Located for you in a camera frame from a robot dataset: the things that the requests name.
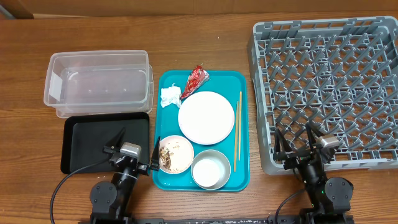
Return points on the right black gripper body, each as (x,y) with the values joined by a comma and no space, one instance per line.
(296,158)

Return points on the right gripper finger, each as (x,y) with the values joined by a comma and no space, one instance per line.
(282,147)
(312,133)

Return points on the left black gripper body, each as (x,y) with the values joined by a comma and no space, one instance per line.
(142,168)

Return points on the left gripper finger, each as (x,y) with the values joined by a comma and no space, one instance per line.
(115,143)
(154,163)

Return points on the grey bowl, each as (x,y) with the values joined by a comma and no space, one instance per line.
(222,162)

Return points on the wooden chopstick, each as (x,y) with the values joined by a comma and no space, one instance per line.
(236,137)
(240,124)

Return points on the white round plate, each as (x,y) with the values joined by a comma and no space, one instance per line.
(206,118)

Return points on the white cup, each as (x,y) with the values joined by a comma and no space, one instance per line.
(206,173)

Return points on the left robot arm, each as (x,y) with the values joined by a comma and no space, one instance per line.
(110,199)

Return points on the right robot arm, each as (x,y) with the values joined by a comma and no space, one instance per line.
(330,197)

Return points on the grey dishwasher rack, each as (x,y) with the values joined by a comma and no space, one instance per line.
(340,74)

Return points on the pink bowl with food scraps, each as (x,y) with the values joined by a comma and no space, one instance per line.
(175,154)

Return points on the black plastic tray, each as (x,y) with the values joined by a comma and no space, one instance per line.
(85,136)

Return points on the clear plastic bin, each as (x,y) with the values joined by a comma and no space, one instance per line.
(99,82)

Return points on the teal serving tray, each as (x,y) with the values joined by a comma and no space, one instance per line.
(228,84)

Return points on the crumpled white napkin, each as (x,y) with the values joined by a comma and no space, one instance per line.
(170,95)

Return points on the red snack wrapper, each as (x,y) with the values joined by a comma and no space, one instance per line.
(195,80)

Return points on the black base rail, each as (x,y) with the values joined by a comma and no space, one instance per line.
(217,221)

